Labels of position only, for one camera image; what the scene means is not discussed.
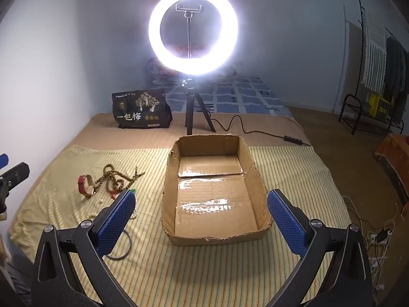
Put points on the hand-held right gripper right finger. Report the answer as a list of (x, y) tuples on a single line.
[(287, 224)]

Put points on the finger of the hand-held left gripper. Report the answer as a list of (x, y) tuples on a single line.
[(14, 174), (3, 161)]

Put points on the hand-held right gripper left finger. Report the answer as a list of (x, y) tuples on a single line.
[(116, 220)]

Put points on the dark bangle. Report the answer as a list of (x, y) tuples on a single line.
[(129, 243)]

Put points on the cardboard box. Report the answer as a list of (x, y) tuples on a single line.
[(211, 198)]

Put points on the tan bed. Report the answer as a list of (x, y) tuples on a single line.
[(127, 137)]

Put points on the black snack bag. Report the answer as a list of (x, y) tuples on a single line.
[(140, 108)]

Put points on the blue patterned blanket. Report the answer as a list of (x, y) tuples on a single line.
[(239, 96)]

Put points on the black tripod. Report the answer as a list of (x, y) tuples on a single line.
[(190, 102)]

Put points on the black metal clothes rack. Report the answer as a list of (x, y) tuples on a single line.
[(350, 95)]

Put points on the dark hanging clothes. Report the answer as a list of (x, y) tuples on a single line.
[(396, 70)]

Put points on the white striped towel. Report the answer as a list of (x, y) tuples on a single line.
[(375, 54)]

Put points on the phone holder with gooseneck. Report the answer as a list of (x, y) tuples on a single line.
[(189, 14)]

